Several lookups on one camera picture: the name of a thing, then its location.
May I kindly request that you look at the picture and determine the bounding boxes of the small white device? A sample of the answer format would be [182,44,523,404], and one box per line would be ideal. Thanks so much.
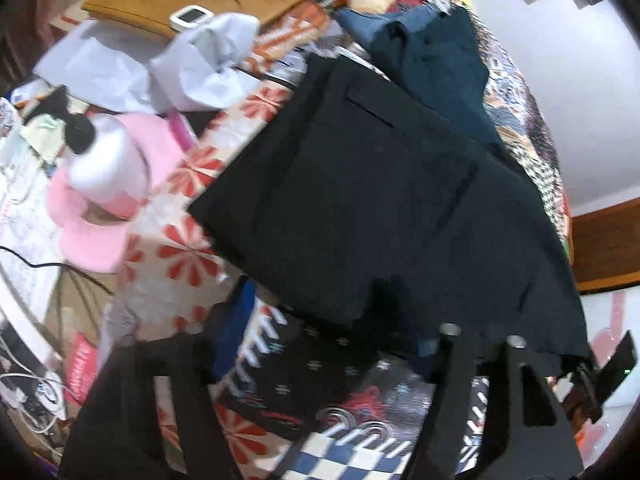
[169,5,213,31]

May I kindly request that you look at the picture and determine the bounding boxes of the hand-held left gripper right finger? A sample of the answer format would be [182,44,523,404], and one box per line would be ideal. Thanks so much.
[410,324,586,480]

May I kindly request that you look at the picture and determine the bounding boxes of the white cables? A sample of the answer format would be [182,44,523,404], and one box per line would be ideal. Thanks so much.
[0,330,68,441]

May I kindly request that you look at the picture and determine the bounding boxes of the red packet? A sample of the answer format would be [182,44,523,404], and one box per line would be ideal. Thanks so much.
[65,332,101,406]

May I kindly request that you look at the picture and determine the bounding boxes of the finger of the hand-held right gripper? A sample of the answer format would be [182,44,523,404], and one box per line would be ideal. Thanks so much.
[570,360,603,423]

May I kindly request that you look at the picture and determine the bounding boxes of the patchwork blanket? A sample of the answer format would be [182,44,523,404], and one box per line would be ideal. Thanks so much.
[115,0,576,480]

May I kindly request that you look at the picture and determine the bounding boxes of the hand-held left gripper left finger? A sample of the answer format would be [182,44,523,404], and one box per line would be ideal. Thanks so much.
[60,332,243,480]

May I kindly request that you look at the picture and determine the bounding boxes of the white pump bottle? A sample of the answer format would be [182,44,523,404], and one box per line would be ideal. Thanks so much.
[62,112,151,206]

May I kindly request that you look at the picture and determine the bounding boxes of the wooden wardrobe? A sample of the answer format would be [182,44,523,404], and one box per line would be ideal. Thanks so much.
[570,199,640,295]

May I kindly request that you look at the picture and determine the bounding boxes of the pink plush hat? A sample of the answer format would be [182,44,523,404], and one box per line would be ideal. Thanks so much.
[47,112,188,273]

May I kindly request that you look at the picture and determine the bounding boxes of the blue denim pants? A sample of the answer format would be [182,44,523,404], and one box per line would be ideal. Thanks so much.
[335,7,506,148]

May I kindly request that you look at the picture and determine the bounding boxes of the black pants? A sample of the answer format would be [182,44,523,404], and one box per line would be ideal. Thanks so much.
[187,52,591,376]

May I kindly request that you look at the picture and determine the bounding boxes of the black cable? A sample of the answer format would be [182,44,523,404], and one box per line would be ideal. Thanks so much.
[0,245,118,298]

